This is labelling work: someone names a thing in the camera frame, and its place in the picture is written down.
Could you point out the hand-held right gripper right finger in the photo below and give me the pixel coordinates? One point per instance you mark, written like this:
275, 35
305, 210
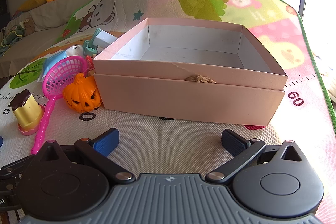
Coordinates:
233, 142

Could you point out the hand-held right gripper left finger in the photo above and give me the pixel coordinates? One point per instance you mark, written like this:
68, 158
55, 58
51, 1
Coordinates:
105, 140

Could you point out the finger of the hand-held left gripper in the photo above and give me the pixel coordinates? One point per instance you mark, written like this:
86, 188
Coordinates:
15, 169

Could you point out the orange pumpkin toy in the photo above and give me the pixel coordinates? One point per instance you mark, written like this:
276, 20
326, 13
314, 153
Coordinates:
81, 95

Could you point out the yellow pudding toy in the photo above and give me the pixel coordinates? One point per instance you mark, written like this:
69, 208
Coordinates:
26, 111

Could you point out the pink toy net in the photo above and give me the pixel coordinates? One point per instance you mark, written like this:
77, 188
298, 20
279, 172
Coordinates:
51, 106

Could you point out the pink cardboard box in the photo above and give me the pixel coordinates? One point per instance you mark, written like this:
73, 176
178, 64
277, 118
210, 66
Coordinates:
183, 98

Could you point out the teal plastic toy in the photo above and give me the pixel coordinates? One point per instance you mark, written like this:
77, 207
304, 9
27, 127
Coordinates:
90, 49

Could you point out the blue and white packet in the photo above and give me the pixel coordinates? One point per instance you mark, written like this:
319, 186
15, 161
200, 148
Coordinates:
56, 58

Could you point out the cartoon animal play mat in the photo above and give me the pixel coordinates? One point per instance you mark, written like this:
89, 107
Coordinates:
170, 140

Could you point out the brown crumpled paper scrap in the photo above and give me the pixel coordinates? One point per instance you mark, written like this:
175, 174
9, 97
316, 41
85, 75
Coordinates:
200, 79

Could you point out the light blue small box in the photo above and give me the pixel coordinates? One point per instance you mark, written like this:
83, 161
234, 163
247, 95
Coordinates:
105, 39

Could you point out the green cloth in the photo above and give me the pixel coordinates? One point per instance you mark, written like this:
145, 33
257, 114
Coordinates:
10, 37

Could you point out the brown plush toy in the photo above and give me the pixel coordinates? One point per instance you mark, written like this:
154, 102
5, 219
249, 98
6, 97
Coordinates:
29, 27

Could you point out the grey covered sofa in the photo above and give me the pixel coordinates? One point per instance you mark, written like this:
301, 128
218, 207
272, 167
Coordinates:
44, 16

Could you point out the long yellow cushion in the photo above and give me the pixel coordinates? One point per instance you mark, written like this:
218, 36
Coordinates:
31, 2

